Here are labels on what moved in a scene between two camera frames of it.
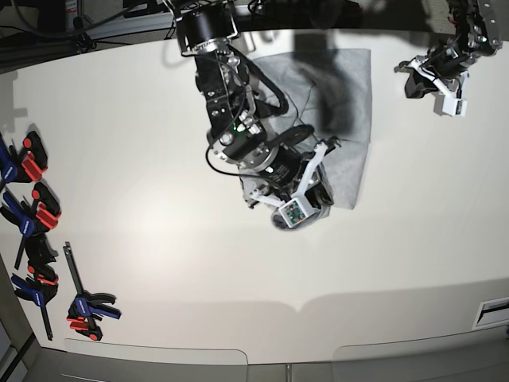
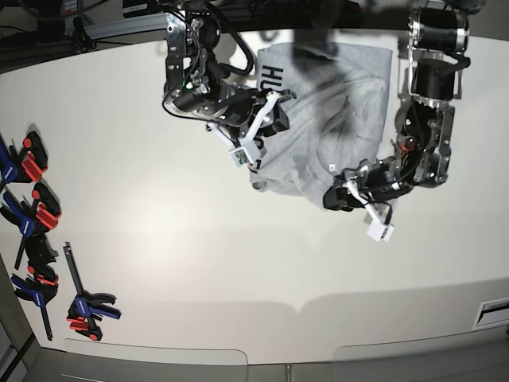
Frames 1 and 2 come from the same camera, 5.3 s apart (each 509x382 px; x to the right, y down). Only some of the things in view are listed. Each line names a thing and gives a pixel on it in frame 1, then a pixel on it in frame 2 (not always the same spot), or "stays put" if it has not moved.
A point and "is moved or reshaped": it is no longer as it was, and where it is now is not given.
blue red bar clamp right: [83, 310] stays put
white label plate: [492, 312] stays put
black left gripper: [283, 171] to [236, 107]
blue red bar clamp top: [25, 166] stays put
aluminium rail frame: [132, 25] stays put
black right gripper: [446, 62] to [382, 180]
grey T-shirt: [330, 93] is moved or reshaped
